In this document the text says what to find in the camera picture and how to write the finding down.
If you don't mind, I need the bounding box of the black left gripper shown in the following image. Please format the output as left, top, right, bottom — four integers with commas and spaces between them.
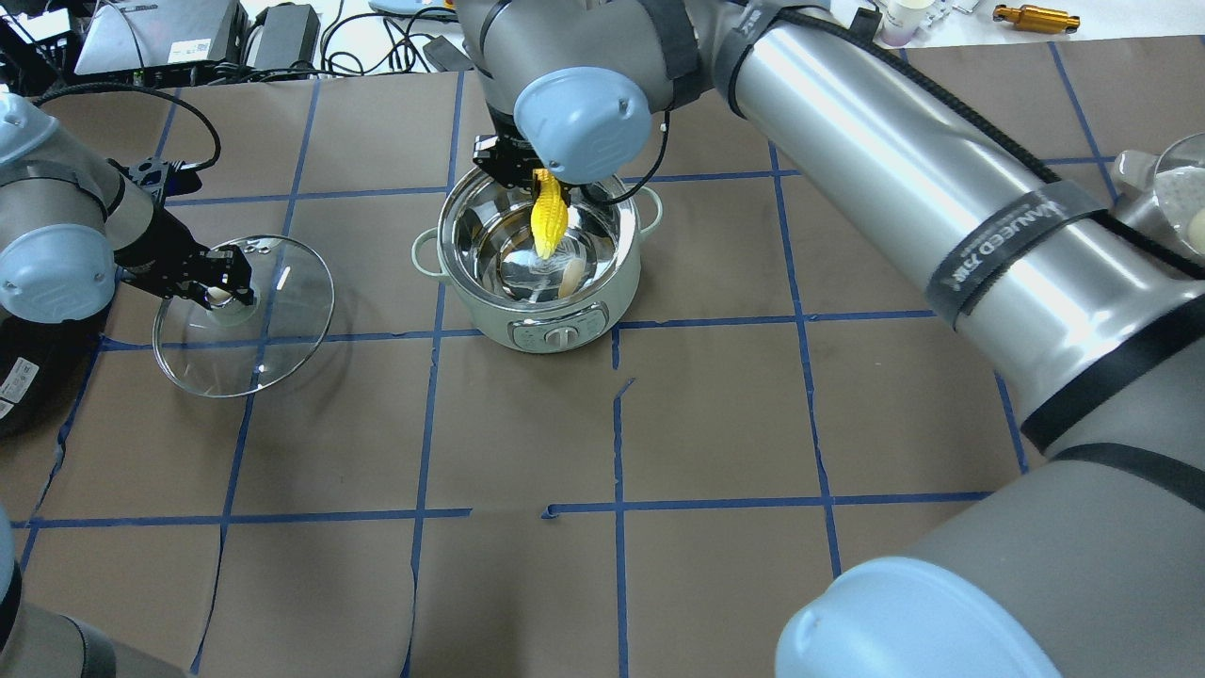
113, 158, 255, 309

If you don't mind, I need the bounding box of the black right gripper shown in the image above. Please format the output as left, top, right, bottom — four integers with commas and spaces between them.
471, 111, 546, 189

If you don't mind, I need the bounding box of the yellow corn cob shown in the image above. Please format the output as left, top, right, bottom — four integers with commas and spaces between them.
530, 169, 570, 259

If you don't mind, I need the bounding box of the glass pot lid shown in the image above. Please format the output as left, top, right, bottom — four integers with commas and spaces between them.
152, 235, 335, 397

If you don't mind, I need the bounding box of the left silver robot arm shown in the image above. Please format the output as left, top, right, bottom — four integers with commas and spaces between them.
1, 93, 257, 325

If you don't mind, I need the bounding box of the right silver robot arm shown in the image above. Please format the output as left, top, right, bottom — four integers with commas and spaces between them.
457, 1, 1203, 677

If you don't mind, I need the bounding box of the steel steamer pot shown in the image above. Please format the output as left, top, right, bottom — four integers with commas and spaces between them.
1110, 132, 1204, 276

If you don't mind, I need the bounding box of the dark brown rice cooker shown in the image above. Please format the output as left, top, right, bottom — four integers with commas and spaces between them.
1, 316, 102, 440

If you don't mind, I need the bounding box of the black power adapter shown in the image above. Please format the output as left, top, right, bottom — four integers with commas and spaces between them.
247, 2, 321, 72

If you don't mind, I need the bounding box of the black red computer box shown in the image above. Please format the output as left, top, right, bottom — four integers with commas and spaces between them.
74, 1, 247, 76

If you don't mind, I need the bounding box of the white paper cup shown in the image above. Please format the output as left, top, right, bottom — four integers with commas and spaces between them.
878, 0, 937, 47

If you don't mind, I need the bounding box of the gold metal cylinder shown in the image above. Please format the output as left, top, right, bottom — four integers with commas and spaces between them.
991, 4, 1082, 35

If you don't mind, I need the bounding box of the white steamed bun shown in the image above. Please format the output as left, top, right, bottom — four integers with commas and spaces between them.
1185, 210, 1205, 257

